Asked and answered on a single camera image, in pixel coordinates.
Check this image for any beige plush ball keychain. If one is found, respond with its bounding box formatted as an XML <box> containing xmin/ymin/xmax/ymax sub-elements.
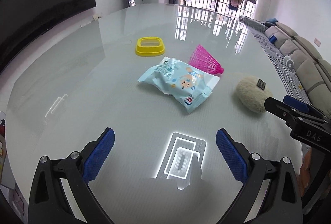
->
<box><xmin>235</xmin><ymin>75</ymin><xmax>273</xmax><ymax>114</ymax></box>

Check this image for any small clothes drying stand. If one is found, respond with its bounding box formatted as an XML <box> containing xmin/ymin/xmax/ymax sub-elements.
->
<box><xmin>228</xmin><ymin>0</ymin><xmax>245</xmax><ymax>18</ymax></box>

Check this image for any yellow plastic ring lid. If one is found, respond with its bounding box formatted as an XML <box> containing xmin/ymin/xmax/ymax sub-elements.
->
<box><xmin>135</xmin><ymin>37</ymin><xmax>166</xmax><ymax>56</ymax></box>

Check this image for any grey sectional sofa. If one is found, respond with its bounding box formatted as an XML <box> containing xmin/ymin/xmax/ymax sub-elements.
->
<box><xmin>264</xmin><ymin>22</ymin><xmax>330</xmax><ymax>117</ymax></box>

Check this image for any houndstooth sofa cover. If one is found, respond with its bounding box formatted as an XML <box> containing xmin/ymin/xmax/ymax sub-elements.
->
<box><xmin>239</xmin><ymin>16</ymin><xmax>310</xmax><ymax>104</ymax></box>

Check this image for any pink plastic shuttlecock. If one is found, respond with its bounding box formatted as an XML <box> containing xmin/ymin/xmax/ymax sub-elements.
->
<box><xmin>188</xmin><ymin>44</ymin><xmax>224</xmax><ymax>75</ymax></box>

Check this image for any light blue wet wipes pack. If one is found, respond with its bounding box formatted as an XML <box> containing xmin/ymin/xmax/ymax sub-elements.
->
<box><xmin>138</xmin><ymin>56</ymin><xmax>220</xmax><ymax>113</ymax></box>

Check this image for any small white desk fan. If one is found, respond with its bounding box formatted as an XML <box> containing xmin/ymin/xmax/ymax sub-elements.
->
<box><xmin>283</xmin><ymin>55</ymin><xmax>295</xmax><ymax>70</ymax></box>

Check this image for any blue cushion on sofa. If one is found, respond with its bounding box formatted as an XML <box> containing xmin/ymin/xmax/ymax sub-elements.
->
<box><xmin>269</xmin><ymin>35</ymin><xmax>277</xmax><ymax>44</ymax></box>

